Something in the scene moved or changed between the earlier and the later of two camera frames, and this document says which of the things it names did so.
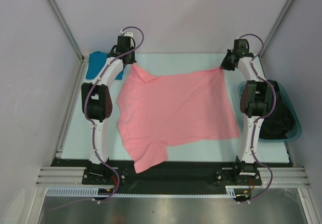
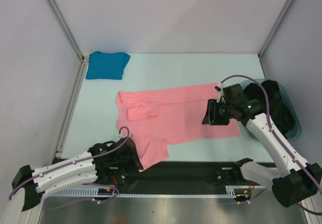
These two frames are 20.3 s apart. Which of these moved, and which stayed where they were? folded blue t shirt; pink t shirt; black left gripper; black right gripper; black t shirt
Moved: pink t shirt; black right gripper; black left gripper
Stayed: black t shirt; folded blue t shirt
